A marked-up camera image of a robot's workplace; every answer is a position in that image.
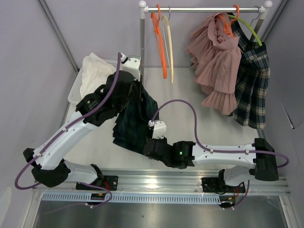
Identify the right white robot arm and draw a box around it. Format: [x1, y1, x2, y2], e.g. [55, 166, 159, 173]
[143, 138, 279, 192]

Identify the slotted cable duct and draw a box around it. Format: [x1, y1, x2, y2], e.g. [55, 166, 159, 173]
[42, 192, 221, 205]

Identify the navy beige plaid skirt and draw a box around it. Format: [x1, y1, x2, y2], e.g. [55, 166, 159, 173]
[230, 21, 270, 130]

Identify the orange plastic hanger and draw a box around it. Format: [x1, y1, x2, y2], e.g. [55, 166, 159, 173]
[151, 4, 167, 79]

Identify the pink pleated skirt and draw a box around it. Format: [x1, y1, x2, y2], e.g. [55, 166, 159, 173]
[186, 13, 241, 115]

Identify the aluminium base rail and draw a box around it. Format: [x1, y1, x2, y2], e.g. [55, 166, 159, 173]
[33, 168, 292, 196]

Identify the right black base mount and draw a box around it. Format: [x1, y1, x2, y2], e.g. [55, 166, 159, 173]
[201, 177, 246, 195]

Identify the cream wooden hanger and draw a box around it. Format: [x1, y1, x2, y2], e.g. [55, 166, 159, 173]
[161, 15, 174, 84]

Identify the metal clothes rack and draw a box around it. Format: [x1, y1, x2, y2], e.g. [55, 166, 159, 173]
[136, 0, 273, 86]

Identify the lime green hanger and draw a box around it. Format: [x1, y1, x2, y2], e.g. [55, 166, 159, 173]
[228, 13, 263, 47]

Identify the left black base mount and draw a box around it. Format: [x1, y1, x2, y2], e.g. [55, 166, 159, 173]
[76, 175, 119, 191]

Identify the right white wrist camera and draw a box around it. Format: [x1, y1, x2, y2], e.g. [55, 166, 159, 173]
[148, 120, 167, 139]

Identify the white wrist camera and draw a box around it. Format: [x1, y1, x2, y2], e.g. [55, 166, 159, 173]
[121, 53, 141, 81]
[148, 120, 167, 139]

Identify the orange hanger with pink skirt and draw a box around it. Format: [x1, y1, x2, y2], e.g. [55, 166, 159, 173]
[217, 4, 240, 38]

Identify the green plaid skirt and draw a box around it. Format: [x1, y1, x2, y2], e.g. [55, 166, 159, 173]
[113, 81, 158, 154]

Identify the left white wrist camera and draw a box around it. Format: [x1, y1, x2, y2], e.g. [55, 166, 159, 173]
[121, 53, 141, 81]

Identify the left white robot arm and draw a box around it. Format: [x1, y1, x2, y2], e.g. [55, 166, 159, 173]
[23, 70, 139, 190]

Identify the white plastic basket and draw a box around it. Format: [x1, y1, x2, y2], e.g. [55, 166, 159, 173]
[68, 60, 117, 104]

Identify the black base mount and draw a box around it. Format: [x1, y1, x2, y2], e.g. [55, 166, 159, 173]
[201, 177, 246, 195]
[76, 175, 119, 191]

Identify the white cloth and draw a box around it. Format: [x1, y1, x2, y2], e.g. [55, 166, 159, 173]
[80, 53, 116, 98]

